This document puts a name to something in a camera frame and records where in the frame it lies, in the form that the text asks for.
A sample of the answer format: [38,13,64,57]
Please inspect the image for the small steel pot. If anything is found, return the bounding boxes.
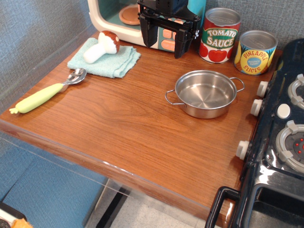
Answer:
[165,70,245,119]

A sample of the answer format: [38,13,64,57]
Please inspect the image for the spoon with green handle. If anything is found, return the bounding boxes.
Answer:
[9,68,87,114]

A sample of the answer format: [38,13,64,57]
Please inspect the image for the pineapple slices can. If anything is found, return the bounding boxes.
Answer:
[234,30,278,76]

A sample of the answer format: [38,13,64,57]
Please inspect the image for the toy microwave teal and cream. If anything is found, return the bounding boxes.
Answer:
[88,0,206,52]

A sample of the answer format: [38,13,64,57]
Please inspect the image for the orange object in tray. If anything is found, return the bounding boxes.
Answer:
[11,218,33,228]

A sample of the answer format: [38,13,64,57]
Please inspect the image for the black toy stove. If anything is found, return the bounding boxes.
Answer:
[205,38,304,228]

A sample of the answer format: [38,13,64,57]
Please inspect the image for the orange toy plate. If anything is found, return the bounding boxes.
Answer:
[119,5,140,26]

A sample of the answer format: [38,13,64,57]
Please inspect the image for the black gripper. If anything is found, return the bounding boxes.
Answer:
[137,0,201,59]

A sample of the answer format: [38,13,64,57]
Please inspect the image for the light blue folded cloth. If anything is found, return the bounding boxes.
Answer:
[67,38,141,78]

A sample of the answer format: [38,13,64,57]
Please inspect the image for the toy mushroom brown cap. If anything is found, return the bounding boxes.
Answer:
[83,30,120,64]

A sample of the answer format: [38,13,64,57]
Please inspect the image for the tomato sauce can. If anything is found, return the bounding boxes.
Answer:
[199,8,241,63]

